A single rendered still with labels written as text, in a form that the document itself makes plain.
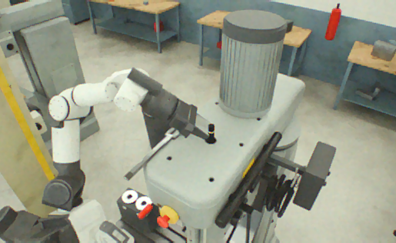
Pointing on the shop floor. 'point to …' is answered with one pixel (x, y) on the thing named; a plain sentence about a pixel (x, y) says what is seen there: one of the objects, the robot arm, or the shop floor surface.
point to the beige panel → (12, 129)
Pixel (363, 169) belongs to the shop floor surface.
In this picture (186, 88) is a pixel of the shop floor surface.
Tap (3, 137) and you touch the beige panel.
